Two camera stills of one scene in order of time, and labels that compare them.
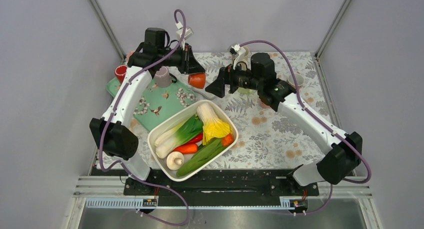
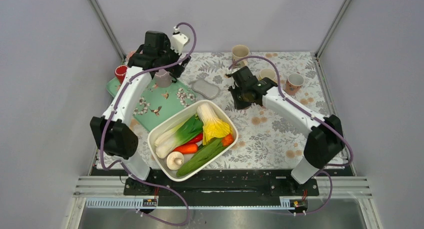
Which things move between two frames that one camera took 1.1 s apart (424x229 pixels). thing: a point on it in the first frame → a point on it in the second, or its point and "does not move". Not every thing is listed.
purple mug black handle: x=163 y=78 does not move
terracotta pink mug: x=299 y=79 does not move
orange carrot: x=187 y=148 does not move
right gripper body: x=238 y=78 → x=240 y=99
